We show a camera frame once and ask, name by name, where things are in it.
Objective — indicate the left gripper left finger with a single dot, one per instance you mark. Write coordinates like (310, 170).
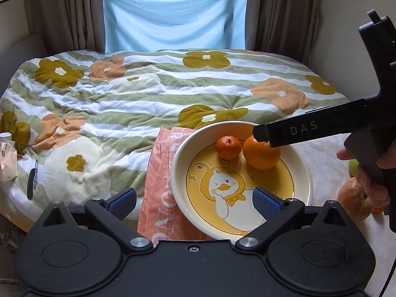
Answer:
(107, 216)

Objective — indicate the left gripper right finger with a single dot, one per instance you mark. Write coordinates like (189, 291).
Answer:
(280, 217)

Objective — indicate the green apple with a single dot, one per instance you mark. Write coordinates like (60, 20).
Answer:
(352, 167)

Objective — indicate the orange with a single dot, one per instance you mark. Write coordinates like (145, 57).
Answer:
(260, 155)

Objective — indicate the wrinkled russet apple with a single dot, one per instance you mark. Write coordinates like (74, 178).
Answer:
(354, 202)

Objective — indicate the small mandarin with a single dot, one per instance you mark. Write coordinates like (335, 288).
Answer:
(228, 147)

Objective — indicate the small orange tomato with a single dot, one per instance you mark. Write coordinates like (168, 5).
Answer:
(377, 211)

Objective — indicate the person right hand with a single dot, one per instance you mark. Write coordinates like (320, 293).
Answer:
(370, 184)

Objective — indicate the pink printed cloth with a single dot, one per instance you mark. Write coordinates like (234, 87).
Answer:
(160, 218)

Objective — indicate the white tray cloth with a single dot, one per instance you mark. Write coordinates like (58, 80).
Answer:
(329, 174)

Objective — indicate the cream duck-print bowl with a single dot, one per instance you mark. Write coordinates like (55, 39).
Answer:
(215, 195)

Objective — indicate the black key fob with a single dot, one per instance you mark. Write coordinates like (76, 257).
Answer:
(32, 181)

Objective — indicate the floral striped quilt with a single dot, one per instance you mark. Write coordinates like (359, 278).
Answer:
(91, 119)

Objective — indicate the small white pink carton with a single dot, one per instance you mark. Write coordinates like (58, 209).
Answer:
(9, 158)

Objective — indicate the right brown curtain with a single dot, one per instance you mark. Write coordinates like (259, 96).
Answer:
(286, 27)

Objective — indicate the brown curtain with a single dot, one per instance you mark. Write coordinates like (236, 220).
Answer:
(67, 24)
(286, 27)

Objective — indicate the left brown curtain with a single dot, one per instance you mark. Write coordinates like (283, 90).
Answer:
(67, 24)

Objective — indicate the light blue window sheet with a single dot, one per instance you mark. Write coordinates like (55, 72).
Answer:
(151, 25)

